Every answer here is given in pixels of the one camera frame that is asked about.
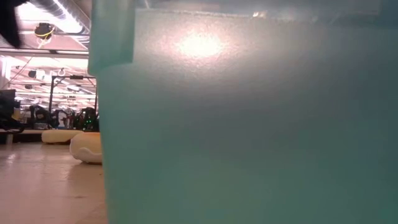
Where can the teal plastic bin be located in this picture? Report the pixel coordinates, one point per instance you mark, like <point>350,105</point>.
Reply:
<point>248,124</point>

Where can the cream rounded food item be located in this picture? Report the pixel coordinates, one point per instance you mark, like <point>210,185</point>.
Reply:
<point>57,136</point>
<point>85,149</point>

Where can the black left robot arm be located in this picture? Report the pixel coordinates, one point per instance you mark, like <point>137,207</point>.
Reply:
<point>9,21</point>

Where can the background black robot arm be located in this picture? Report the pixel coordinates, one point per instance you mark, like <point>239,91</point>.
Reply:
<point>87,119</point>
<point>40,115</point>

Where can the round black ceiling speaker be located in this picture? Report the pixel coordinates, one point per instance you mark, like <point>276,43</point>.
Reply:
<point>32,73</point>

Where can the background work table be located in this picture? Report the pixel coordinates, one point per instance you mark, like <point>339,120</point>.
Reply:
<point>21,132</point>

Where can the black metal gantry frame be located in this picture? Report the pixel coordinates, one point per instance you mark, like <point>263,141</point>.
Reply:
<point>51,93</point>

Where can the silver ceiling duct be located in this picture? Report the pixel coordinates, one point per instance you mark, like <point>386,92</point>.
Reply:
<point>62,12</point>

